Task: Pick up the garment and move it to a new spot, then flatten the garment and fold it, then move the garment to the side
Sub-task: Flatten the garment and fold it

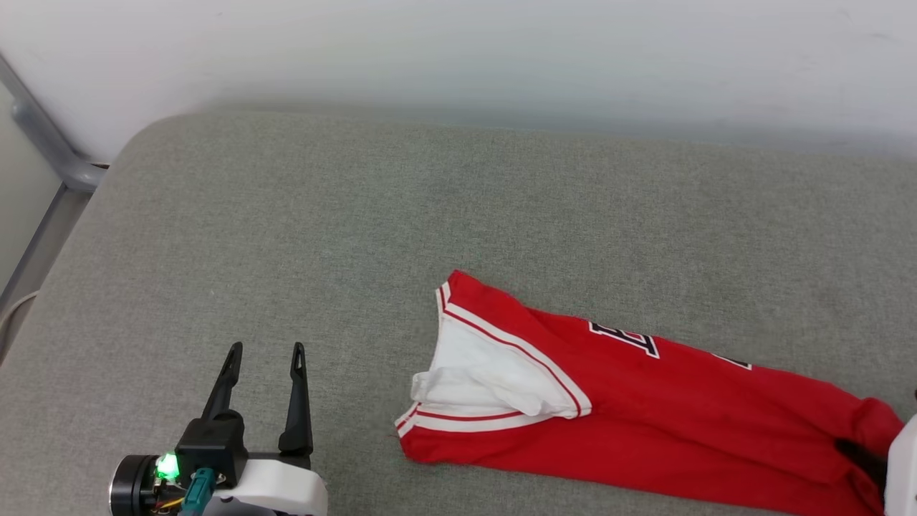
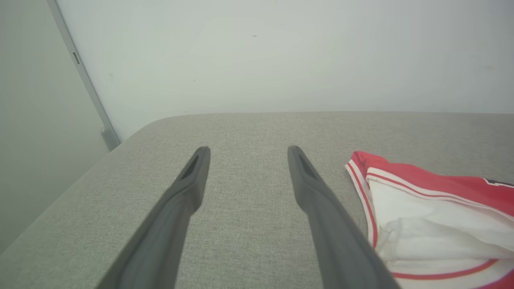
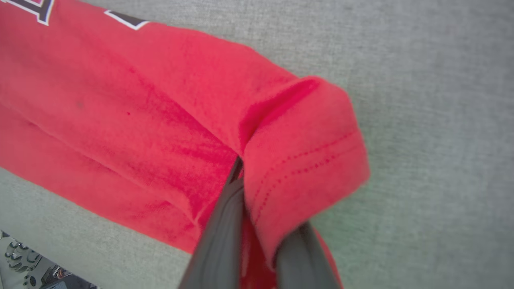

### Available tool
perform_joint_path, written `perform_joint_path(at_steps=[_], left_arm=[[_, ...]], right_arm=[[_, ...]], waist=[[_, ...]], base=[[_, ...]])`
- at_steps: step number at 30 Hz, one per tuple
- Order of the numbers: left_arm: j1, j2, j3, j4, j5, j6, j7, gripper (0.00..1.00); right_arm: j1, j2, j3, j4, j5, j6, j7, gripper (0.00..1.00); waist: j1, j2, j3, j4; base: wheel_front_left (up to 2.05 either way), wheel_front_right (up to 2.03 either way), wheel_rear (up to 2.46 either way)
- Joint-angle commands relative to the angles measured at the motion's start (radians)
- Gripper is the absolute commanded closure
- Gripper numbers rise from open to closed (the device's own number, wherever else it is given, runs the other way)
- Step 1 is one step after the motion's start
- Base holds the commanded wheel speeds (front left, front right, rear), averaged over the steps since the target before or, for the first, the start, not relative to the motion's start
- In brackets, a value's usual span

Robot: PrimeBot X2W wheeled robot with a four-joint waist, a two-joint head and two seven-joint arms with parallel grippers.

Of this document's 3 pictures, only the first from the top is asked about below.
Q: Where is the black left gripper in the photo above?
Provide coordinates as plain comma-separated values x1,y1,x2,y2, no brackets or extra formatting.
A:
109,342,314,513

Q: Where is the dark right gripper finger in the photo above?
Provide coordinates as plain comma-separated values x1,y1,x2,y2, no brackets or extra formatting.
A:
835,439,889,495

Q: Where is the red and white jersey shirt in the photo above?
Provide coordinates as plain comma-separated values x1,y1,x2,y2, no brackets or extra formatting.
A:
394,270,905,516

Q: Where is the teal cable connector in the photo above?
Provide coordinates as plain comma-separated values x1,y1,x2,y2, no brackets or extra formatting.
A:
179,468,217,516

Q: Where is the white floor cable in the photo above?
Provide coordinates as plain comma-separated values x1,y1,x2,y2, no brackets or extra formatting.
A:
0,290,40,352

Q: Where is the grey metal pipe frame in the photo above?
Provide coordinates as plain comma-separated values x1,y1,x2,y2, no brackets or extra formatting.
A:
0,54,108,316

